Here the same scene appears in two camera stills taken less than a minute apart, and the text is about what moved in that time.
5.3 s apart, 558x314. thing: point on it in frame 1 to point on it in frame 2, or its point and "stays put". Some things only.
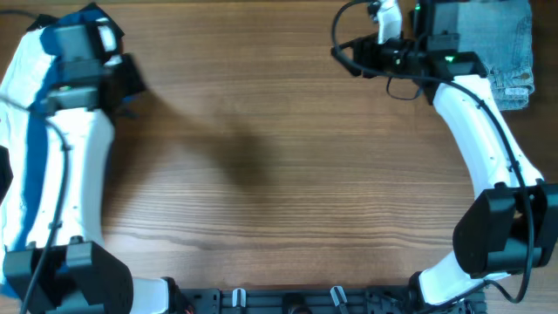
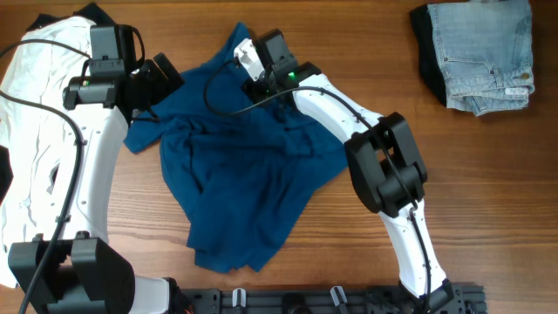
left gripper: x=132 y=85 to x=162 y=87
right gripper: x=367 y=51 to x=253 y=90
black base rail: x=316 y=300 stays put
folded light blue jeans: x=500 y=34 stays put
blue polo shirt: x=42 y=123 to x=247 y=174
